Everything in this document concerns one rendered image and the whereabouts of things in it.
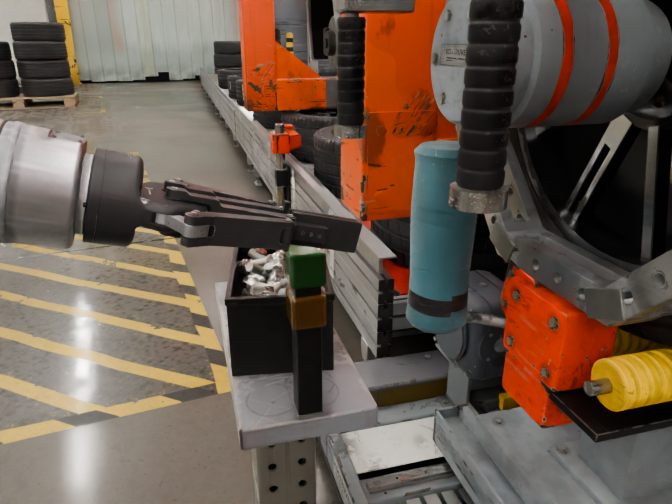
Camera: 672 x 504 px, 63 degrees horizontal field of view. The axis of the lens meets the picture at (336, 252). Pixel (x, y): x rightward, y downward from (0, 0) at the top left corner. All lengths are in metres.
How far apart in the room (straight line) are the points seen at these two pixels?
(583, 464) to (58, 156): 0.87
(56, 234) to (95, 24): 12.99
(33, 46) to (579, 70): 8.35
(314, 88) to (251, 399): 2.46
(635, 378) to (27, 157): 0.61
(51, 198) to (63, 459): 1.05
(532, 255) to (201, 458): 0.88
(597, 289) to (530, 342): 0.14
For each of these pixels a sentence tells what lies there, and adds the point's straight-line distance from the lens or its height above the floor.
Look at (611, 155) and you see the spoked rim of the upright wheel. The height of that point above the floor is 0.73.
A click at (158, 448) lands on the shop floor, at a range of 1.39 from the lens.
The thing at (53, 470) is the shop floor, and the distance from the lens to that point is 1.41.
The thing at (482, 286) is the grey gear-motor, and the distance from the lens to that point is 1.15.
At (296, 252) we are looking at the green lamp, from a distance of 0.58.
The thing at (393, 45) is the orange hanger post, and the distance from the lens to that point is 1.09.
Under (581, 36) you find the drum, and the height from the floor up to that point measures 0.87.
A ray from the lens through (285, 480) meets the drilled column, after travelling 1.00.
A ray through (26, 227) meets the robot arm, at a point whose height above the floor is 0.75.
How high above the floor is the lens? 0.87
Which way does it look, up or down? 21 degrees down
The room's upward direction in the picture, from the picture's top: straight up
